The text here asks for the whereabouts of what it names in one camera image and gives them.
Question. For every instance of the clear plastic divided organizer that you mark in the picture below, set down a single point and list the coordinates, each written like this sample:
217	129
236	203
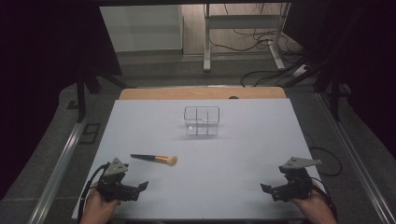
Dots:
201	121

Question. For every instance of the dark curtain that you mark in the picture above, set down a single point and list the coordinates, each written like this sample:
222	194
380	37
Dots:
367	62
46	77

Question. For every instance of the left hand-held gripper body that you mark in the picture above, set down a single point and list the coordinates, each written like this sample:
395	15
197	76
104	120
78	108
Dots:
112	182

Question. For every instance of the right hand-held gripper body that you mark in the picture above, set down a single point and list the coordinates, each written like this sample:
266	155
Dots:
297	182

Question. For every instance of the black metal stand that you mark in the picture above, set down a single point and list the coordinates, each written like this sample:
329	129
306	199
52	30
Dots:
335	93
81	96

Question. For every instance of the white table mat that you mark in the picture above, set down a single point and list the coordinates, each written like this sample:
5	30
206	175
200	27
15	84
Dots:
202	174

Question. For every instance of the white panel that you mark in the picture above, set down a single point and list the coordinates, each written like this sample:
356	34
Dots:
141	28

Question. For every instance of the person's right hand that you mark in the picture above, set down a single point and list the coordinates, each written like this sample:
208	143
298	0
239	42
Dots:
314	207

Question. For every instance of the person's left hand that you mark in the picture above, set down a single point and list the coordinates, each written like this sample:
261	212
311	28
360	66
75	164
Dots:
98	208

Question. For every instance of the wooden table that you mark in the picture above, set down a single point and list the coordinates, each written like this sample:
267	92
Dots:
186	93

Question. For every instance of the white power strip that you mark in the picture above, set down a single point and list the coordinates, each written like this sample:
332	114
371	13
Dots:
300	70

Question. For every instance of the black and orange makeup brush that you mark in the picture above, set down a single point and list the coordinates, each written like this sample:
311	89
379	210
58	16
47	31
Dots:
155	158

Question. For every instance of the white metal desk frame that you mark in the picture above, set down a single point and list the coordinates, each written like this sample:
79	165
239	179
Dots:
243	23

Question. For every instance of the aluminium rail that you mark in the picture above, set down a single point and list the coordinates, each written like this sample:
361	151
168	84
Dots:
59	174
355	155

